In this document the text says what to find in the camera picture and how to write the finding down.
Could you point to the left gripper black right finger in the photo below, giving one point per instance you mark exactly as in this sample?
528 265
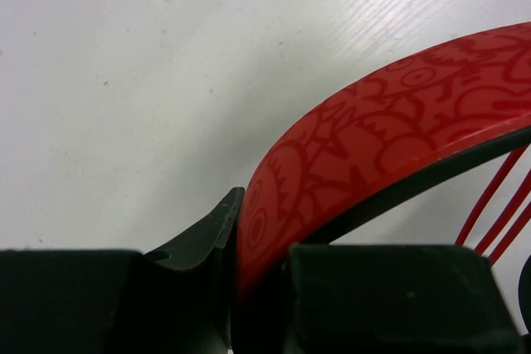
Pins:
396 299

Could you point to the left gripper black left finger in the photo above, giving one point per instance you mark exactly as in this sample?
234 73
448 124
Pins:
173 299

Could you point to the red headphones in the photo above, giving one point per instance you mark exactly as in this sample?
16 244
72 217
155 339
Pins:
383 139

